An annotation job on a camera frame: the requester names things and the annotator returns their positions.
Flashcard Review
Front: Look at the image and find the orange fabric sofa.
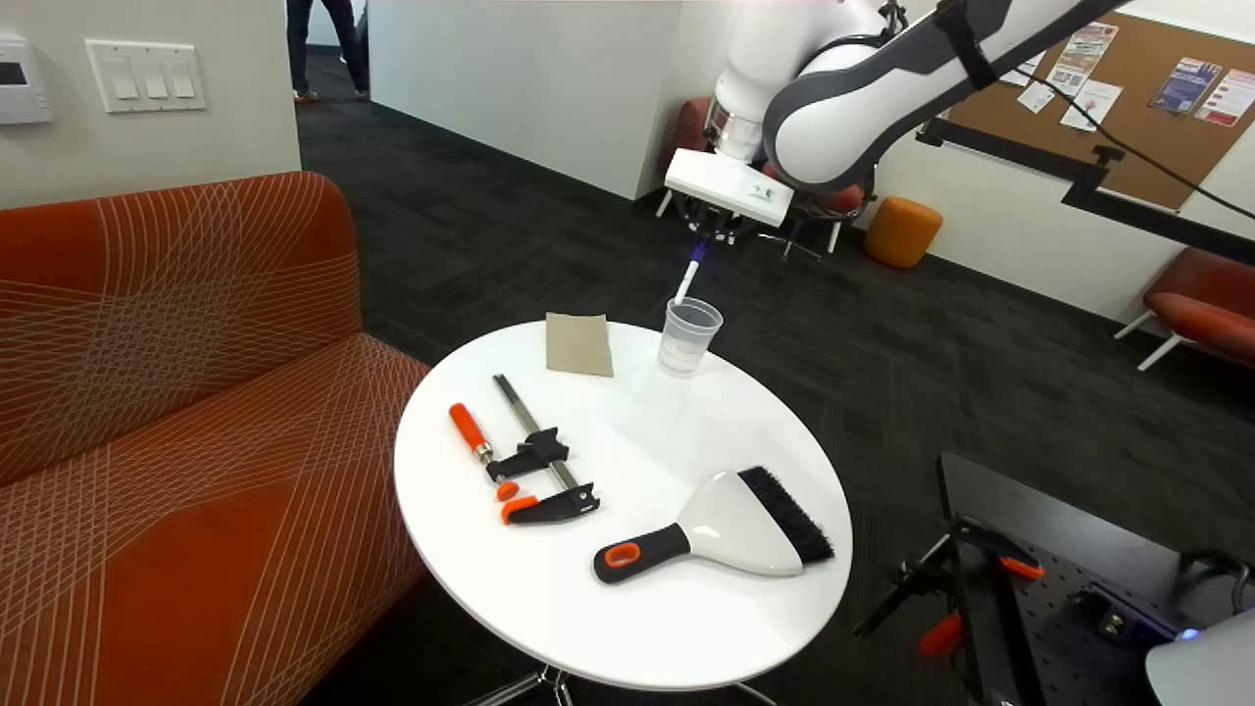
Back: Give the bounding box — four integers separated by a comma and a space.
0, 172, 425, 706

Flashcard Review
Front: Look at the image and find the orange round stool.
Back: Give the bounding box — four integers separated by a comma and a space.
864, 196, 943, 271

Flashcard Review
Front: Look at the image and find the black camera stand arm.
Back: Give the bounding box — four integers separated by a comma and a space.
917, 116, 1255, 262

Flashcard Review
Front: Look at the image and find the white light switch panel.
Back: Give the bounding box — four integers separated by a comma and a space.
87, 37, 208, 116

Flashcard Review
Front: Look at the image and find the brown cardboard piece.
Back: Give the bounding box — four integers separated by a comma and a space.
544, 315, 612, 375

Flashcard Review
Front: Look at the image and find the clear plastic measuring cup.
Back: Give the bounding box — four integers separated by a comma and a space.
659, 296, 723, 371

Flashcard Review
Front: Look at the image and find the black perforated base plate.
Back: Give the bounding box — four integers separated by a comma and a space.
936, 453, 1181, 706

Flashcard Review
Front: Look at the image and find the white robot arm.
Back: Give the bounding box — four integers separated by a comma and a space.
663, 0, 1121, 228

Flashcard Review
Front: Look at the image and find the round white table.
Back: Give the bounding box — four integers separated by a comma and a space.
394, 322, 857, 692

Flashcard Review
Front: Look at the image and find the blue and white marker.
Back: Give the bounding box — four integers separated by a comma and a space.
671, 239, 709, 307

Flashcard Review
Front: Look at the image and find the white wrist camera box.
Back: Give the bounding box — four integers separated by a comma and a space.
663, 147, 793, 228

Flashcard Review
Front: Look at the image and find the white wall thermostat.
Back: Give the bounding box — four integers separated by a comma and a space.
0, 32, 51, 125

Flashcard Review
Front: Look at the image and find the orange handled base clamp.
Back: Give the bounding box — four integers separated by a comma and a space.
858, 522, 1046, 660

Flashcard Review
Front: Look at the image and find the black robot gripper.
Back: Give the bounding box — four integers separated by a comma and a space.
688, 209, 753, 245

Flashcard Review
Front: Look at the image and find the red lounge chair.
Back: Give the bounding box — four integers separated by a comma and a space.
1121, 245, 1255, 371

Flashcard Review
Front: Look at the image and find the cork bulletin board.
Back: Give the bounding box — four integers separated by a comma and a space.
944, 10, 1255, 213

